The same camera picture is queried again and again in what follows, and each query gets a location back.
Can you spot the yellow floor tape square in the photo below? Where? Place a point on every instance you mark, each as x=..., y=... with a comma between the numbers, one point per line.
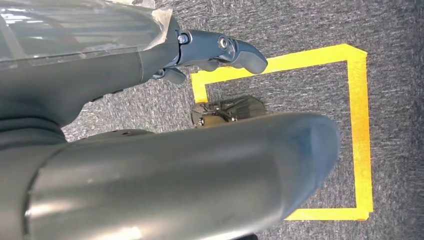
x=359, y=132

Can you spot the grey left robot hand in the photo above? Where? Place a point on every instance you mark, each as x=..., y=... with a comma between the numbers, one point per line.
x=165, y=182

